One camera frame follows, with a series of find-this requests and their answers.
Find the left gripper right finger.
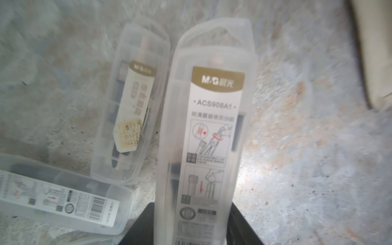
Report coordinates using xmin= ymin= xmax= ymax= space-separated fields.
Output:
xmin=226 ymin=203 xmax=264 ymax=245

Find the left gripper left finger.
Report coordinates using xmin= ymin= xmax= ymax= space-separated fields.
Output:
xmin=119 ymin=202 xmax=155 ymax=245

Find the clear compass case white label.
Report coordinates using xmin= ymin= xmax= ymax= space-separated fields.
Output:
xmin=153 ymin=17 xmax=258 ymax=245

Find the clear compass case barcode label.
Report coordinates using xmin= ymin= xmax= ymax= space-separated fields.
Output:
xmin=1 ymin=154 xmax=133 ymax=235

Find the small clear compass case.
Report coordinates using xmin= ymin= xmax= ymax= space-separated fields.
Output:
xmin=90 ymin=16 xmax=170 ymax=185

